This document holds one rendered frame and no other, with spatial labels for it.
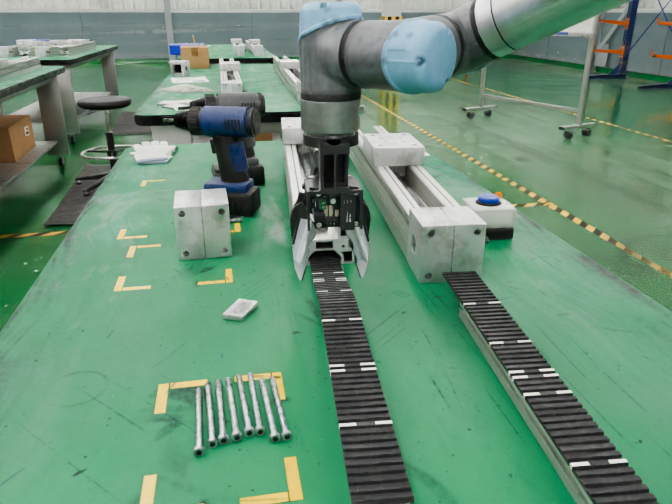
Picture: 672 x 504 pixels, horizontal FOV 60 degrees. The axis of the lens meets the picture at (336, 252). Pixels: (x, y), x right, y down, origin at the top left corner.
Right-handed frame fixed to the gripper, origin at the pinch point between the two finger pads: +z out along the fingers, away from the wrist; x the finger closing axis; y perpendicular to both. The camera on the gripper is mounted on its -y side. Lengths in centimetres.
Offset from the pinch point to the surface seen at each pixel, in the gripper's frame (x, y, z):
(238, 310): -13.2, 3.3, 4.1
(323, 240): 0.0, -13.3, 0.5
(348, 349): 0.2, 19.3, 1.5
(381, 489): 0.3, 40.7, 1.7
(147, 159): -43, -89, 3
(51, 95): -180, -412, 23
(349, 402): -0.8, 28.8, 1.8
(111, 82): -216, -730, 46
